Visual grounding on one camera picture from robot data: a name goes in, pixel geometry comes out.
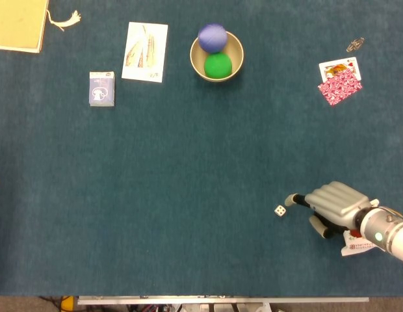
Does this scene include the grey metal rail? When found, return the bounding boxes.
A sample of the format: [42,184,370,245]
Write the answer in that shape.
[77,295,370,306]

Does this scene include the white cord tassel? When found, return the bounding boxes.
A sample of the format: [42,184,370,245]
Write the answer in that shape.
[46,9,82,33]

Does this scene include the white fruit snack packet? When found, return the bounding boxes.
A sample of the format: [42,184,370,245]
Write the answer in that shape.
[340,229,386,257]

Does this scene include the green foam ball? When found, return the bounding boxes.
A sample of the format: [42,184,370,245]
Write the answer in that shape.
[203,52,233,79]

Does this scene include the blue foam ball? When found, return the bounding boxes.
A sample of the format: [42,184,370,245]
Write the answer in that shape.
[198,23,228,54]

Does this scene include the face-up king playing card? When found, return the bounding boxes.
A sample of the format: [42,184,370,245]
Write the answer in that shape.
[318,57,363,83]

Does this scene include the teal felt table cloth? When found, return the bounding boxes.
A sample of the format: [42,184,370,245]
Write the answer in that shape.
[0,0,403,297]

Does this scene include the metal paper clips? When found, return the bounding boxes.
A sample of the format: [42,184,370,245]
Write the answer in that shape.
[346,36,365,53]

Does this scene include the white illustrated postcard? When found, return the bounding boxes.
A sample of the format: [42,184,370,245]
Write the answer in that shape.
[121,21,169,83]

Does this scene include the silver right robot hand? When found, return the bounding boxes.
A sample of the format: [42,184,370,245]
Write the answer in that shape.
[284,181,373,240]

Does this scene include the red patterned playing card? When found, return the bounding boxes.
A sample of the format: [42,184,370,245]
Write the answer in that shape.
[317,68,364,107]

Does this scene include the yellow book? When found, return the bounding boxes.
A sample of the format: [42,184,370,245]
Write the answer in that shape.
[0,0,50,54]

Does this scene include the blue playing card box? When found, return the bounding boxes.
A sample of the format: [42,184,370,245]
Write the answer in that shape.
[88,71,116,108]

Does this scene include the beige bowl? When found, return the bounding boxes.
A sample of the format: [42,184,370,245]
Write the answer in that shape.
[190,31,245,83]

